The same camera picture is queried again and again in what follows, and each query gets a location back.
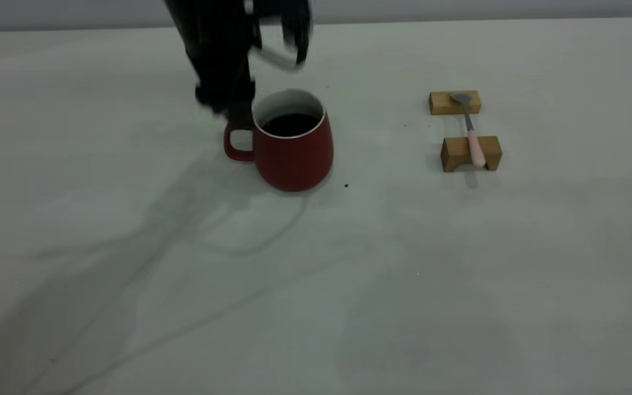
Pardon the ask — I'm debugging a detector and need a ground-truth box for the red ceramic mug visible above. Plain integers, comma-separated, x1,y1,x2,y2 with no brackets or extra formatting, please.
223,89,334,193

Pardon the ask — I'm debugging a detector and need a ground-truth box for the flat wooden block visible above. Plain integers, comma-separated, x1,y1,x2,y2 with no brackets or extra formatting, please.
429,91,482,116

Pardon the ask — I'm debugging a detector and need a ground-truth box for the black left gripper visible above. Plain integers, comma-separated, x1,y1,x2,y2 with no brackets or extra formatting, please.
164,0,257,131

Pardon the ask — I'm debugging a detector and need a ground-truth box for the pink handled metal spoon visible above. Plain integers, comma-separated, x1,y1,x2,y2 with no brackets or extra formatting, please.
450,93,486,168

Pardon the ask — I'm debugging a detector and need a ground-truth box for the arched wooden block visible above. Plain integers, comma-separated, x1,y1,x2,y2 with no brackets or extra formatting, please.
440,136,503,173

